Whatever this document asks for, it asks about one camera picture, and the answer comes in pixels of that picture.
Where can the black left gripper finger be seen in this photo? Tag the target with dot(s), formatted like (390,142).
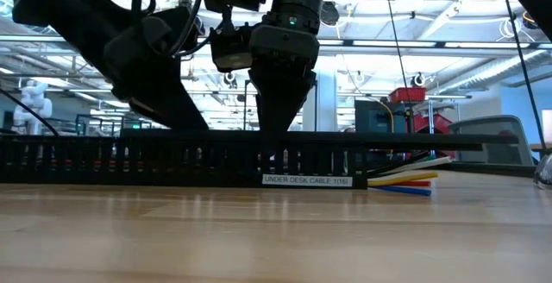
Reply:
(172,110)

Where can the white building pillar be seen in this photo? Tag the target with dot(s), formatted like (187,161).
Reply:
(328,102)

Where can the black computer monitor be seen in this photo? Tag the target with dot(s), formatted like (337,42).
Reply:
(371,119)

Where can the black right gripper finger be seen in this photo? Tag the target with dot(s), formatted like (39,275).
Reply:
(278,102)

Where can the white robot figure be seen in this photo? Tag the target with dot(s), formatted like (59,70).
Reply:
(36,102)

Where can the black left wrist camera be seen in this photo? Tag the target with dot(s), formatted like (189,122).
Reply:
(181,28)

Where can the black duct cover strip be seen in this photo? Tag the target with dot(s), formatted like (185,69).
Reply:
(431,141)

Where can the red shelf bins rack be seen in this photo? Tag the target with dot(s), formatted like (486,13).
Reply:
(435,123)

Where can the grey mesh office chair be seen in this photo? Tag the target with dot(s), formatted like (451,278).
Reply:
(491,124)

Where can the red storage bin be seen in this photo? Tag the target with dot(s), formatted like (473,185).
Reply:
(407,95)

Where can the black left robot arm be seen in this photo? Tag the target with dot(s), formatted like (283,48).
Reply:
(64,11)

